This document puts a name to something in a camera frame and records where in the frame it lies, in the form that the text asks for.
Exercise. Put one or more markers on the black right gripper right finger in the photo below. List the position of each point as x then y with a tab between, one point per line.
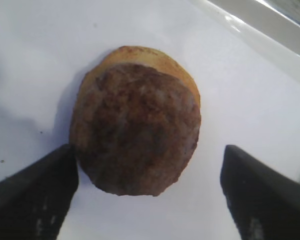
264	204

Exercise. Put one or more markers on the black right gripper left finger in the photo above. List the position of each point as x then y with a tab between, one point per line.
35	201

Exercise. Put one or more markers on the brown burger patty front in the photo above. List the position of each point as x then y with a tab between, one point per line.
134	129

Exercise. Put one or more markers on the white serving tray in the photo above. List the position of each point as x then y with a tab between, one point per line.
277	19

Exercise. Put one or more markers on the bottom bun half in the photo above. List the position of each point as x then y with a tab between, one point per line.
137	55

